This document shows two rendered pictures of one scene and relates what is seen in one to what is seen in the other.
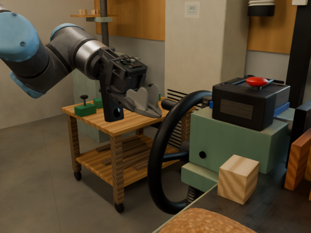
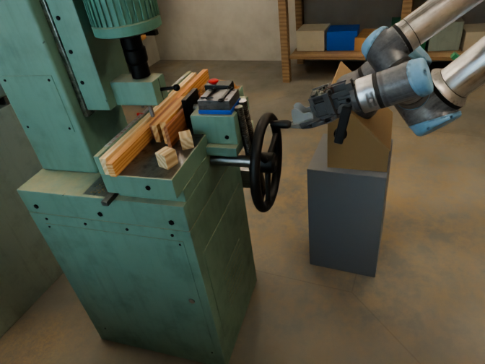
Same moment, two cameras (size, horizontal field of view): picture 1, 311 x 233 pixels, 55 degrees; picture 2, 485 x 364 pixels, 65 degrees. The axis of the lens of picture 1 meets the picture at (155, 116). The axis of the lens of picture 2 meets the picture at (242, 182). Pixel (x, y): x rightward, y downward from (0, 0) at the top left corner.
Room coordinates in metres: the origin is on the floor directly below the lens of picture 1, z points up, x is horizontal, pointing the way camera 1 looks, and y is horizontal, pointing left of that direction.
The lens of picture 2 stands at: (1.45, -0.50, 1.41)
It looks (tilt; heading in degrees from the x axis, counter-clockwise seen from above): 35 degrees down; 159
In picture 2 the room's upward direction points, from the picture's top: 8 degrees counter-clockwise
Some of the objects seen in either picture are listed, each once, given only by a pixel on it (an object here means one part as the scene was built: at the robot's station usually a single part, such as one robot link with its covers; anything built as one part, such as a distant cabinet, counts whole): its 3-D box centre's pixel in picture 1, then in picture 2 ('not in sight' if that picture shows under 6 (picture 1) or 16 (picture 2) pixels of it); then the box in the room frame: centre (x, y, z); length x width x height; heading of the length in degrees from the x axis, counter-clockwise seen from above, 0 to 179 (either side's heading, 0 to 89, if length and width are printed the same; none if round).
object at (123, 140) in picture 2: not in sight; (158, 114); (0.31, -0.31, 0.92); 0.60 x 0.02 x 0.05; 137
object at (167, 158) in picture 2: not in sight; (167, 157); (0.58, -0.36, 0.92); 0.04 x 0.04 x 0.04; 26
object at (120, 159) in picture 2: not in sight; (168, 112); (0.31, -0.27, 0.92); 0.67 x 0.02 x 0.04; 137
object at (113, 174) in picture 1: (129, 136); not in sight; (1.81, 0.17, 0.32); 0.66 x 0.57 x 0.64; 133
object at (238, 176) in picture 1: (238, 178); not in sight; (0.32, -0.10, 0.92); 0.04 x 0.03 x 0.04; 143
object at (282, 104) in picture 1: (247, 95); (219, 95); (0.46, -0.15, 0.99); 0.13 x 0.11 x 0.06; 137
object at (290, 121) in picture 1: (285, 126); (201, 107); (0.42, -0.20, 0.95); 0.09 x 0.07 x 0.09; 137
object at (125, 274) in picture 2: not in sight; (164, 252); (0.29, -0.43, 0.36); 0.58 x 0.45 x 0.71; 47
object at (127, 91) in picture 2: not in sight; (140, 91); (0.36, -0.35, 1.03); 0.14 x 0.07 x 0.09; 47
